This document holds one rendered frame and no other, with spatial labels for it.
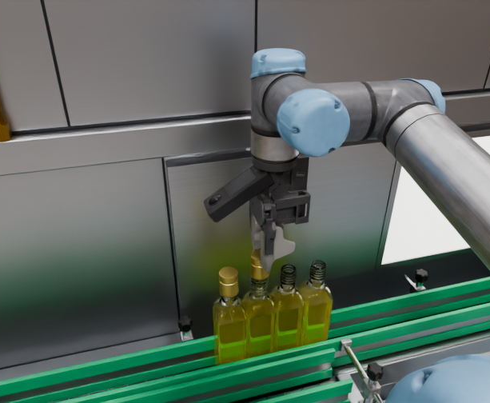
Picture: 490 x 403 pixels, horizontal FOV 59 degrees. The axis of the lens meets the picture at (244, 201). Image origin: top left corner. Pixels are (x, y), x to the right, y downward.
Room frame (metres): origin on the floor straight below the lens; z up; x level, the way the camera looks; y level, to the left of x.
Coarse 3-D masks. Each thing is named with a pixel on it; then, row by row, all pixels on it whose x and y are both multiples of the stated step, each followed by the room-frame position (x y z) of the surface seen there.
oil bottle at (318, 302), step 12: (300, 288) 0.65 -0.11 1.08; (312, 288) 0.63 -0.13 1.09; (324, 288) 0.63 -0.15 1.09; (312, 300) 0.61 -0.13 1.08; (324, 300) 0.62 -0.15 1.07; (312, 312) 0.61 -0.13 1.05; (324, 312) 0.62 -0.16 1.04; (312, 324) 0.61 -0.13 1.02; (324, 324) 0.62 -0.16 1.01; (312, 336) 0.61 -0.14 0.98; (324, 336) 0.62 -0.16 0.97
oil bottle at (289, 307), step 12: (276, 288) 0.63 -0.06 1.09; (276, 300) 0.61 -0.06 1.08; (288, 300) 0.60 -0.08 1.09; (300, 300) 0.61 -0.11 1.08; (288, 312) 0.60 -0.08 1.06; (300, 312) 0.60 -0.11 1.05; (276, 324) 0.60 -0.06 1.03; (288, 324) 0.60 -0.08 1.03; (300, 324) 0.61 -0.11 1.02; (276, 336) 0.60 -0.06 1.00; (288, 336) 0.60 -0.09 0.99; (300, 336) 0.61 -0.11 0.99; (276, 348) 0.60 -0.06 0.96; (288, 348) 0.60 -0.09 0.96
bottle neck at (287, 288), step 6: (282, 270) 0.62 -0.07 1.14; (288, 270) 0.64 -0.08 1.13; (294, 270) 0.62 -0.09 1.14; (282, 276) 0.62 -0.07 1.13; (288, 276) 0.61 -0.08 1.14; (294, 276) 0.62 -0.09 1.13; (282, 282) 0.62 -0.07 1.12; (288, 282) 0.61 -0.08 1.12; (294, 282) 0.62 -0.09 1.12; (282, 288) 0.62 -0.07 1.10; (288, 288) 0.61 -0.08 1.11; (294, 288) 0.62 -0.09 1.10
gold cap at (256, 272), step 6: (252, 252) 0.62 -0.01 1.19; (258, 252) 0.62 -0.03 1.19; (252, 258) 0.60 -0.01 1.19; (258, 258) 0.60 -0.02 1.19; (252, 264) 0.60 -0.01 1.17; (258, 264) 0.59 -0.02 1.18; (252, 270) 0.60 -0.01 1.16; (258, 270) 0.59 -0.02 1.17; (264, 270) 0.59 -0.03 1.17; (252, 276) 0.60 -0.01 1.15; (258, 276) 0.59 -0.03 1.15; (264, 276) 0.59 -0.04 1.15
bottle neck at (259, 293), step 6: (252, 282) 0.60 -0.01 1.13; (258, 282) 0.59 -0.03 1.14; (264, 282) 0.60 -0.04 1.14; (252, 288) 0.60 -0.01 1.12; (258, 288) 0.59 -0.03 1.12; (264, 288) 0.60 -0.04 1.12; (252, 294) 0.60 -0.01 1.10; (258, 294) 0.60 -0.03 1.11; (264, 294) 0.60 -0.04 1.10; (258, 300) 0.59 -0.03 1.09
